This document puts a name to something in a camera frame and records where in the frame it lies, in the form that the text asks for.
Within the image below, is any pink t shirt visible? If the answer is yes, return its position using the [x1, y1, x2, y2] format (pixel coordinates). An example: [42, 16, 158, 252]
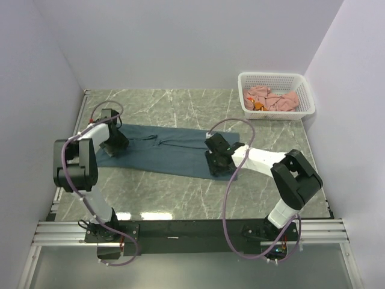
[243, 85, 300, 112]

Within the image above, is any teal blue t shirt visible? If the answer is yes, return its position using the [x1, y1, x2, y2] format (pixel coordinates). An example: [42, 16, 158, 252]
[96, 124, 232, 181]

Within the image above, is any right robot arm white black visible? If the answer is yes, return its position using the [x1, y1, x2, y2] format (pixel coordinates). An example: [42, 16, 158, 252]
[205, 141, 323, 240]

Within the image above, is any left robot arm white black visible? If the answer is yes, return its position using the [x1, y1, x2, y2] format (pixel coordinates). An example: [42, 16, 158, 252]
[53, 122, 129, 242]

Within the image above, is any white plastic mesh basket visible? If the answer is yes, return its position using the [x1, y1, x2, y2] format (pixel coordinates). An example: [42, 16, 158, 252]
[238, 72, 316, 120]

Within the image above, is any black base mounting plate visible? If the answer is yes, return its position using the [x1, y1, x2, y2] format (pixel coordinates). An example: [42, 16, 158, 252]
[84, 219, 298, 256]

